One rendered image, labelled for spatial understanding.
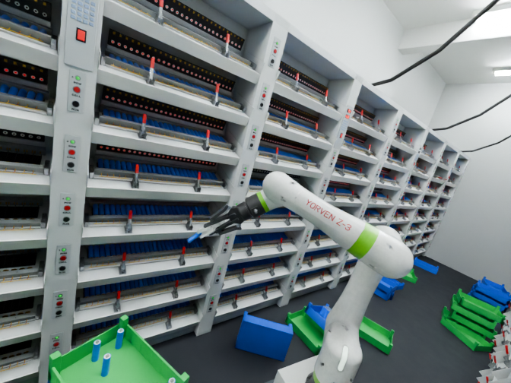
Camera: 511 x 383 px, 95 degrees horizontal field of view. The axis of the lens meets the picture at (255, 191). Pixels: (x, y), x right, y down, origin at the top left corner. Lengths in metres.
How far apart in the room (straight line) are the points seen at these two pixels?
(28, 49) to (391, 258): 1.18
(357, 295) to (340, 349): 0.20
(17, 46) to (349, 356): 1.35
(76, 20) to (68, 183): 0.49
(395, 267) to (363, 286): 0.26
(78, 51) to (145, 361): 0.96
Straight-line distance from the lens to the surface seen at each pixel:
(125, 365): 0.94
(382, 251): 0.81
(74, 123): 0.97
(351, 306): 1.09
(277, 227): 1.53
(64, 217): 1.06
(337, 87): 1.79
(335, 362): 1.01
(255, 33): 1.35
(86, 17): 0.98
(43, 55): 0.97
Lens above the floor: 1.22
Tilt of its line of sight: 13 degrees down
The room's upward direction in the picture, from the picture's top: 15 degrees clockwise
